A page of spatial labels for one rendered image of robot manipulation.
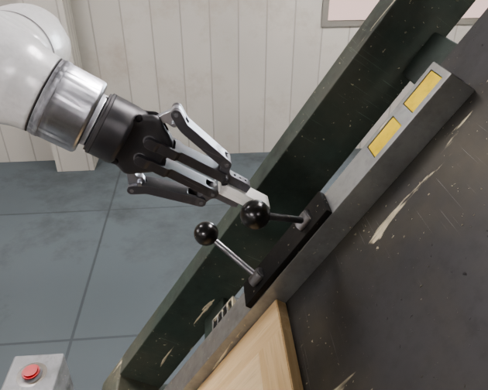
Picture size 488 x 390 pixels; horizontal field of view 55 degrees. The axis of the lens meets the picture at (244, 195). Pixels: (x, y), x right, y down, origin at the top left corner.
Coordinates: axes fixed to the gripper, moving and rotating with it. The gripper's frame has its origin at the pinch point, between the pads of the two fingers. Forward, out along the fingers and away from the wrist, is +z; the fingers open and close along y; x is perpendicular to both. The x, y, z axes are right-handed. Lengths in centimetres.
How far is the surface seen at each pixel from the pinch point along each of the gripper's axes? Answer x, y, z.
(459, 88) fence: 0.7, -25.0, 13.7
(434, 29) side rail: -23.3, -30.0, 19.0
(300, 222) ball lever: -0.6, 0.1, 9.4
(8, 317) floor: -135, 193, -15
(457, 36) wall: -324, -57, 199
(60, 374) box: -24, 76, -1
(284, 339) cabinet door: 8.4, 12.5, 13.7
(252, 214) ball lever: 4.9, -0.5, 0.5
